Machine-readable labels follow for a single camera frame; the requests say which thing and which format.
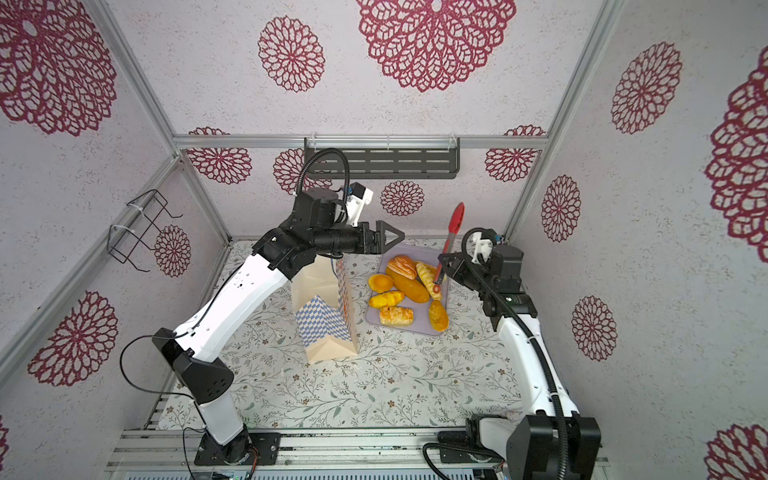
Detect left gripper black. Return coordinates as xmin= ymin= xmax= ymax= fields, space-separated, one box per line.
xmin=314 ymin=219 xmax=405 ymax=257

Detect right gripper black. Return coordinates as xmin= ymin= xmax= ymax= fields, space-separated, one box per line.
xmin=441 ymin=253 xmax=496 ymax=300

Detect yellow corn-like bread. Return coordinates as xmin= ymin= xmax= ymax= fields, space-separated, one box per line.
xmin=416 ymin=262 xmax=442 ymax=301

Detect red metal kitchen tongs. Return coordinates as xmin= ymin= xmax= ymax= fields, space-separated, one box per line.
xmin=433 ymin=202 xmax=465 ymax=294

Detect small oval orange bread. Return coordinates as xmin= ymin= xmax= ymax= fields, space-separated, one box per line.
xmin=428 ymin=300 xmax=450 ymax=332

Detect blue checkered paper bag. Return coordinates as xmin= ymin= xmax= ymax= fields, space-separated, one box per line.
xmin=291 ymin=256 xmax=359 ymax=364

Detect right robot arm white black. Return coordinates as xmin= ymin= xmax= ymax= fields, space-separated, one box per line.
xmin=439 ymin=240 xmax=601 ymax=479

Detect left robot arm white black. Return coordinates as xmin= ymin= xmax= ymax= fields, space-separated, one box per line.
xmin=152 ymin=183 xmax=405 ymax=465

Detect glazed striped bun bread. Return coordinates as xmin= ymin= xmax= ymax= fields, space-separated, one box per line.
xmin=387 ymin=255 xmax=418 ymax=280

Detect round orange tart bread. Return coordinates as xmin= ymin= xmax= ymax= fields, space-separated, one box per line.
xmin=368 ymin=274 xmax=394 ymax=294

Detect yellow twisted bread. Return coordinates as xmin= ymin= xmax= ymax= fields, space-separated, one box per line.
xmin=368 ymin=290 xmax=405 ymax=309

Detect glazed pastry bread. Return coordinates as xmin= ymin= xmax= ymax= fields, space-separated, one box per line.
xmin=379 ymin=306 xmax=414 ymax=327

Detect lavender plastic tray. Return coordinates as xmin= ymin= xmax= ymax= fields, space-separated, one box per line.
xmin=365 ymin=244 xmax=450 ymax=336

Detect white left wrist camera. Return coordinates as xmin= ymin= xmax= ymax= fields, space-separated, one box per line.
xmin=346 ymin=182 xmax=374 ymax=227

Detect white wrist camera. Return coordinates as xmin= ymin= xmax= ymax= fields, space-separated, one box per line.
xmin=346 ymin=182 xmax=374 ymax=227
xmin=469 ymin=232 xmax=496 ymax=265

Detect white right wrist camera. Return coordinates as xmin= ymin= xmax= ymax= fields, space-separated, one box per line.
xmin=469 ymin=232 xmax=496 ymax=265

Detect dark grey wall shelf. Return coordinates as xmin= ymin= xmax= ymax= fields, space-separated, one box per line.
xmin=307 ymin=138 xmax=460 ymax=180

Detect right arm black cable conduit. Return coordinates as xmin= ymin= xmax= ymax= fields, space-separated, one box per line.
xmin=460 ymin=227 xmax=571 ymax=480

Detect black wire wall rack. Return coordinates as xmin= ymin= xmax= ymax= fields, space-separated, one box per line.
xmin=106 ymin=189 xmax=183 ymax=273

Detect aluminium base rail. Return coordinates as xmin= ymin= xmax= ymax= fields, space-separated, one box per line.
xmin=103 ymin=427 xmax=503 ymax=479

